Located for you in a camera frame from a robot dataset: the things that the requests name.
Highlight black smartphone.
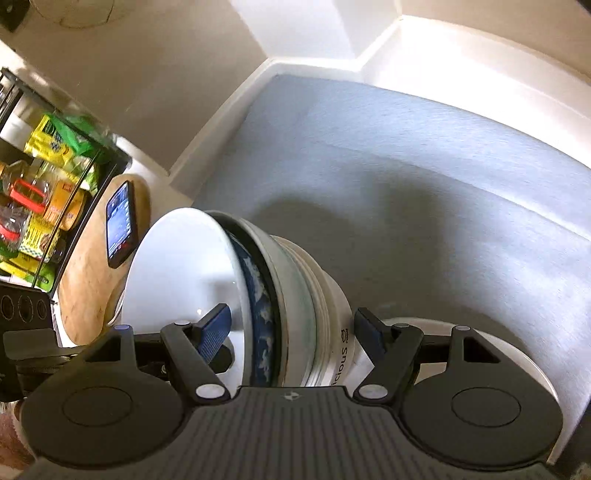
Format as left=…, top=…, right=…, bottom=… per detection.
left=105, top=181, right=139, bottom=269

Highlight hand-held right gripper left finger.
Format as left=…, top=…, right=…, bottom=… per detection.
left=85, top=302, right=234, bottom=404

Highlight oil bottle with red label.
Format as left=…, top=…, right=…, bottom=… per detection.
left=0, top=159, right=88, bottom=232

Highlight green snack packet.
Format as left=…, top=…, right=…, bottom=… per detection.
left=46, top=113, right=112, bottom=160

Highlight cream cylindrical ridged bowl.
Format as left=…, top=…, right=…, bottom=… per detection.
left=270, top=235, right=356, bottom=388

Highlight oil bottle with yellow label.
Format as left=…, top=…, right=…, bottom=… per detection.
left=0, top=203, right=65, bottom=266

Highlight hanging cleaver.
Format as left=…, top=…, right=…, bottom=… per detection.
left=0, top=0, right=31, bottom=33

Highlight person's left hand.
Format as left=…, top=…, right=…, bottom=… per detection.
left=0, top=399, right=37, bottom=480

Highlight teal swirl glazed bowl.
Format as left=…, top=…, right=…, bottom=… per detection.
left=203, top=210, right=319, bottom=388

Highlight large white floral plate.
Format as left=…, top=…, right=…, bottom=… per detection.
left=353, top=316, right=561, bottom=464

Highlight grey fabric mat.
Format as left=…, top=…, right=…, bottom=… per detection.
left=189, top=74, right=591, bottom=462

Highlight white bowl blue patterned outside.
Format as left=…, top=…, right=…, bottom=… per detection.
left=121, top=208, right=282, bottom=386

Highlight black wire spice rack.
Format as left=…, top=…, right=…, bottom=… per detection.
left=0, top=67, right=132, bottom=296

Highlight wooden cutting board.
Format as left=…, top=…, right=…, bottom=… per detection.
left=58, top=173, right=152, bottom=347

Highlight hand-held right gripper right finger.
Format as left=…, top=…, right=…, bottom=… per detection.
left=353, top=308, right=504, bottom=402

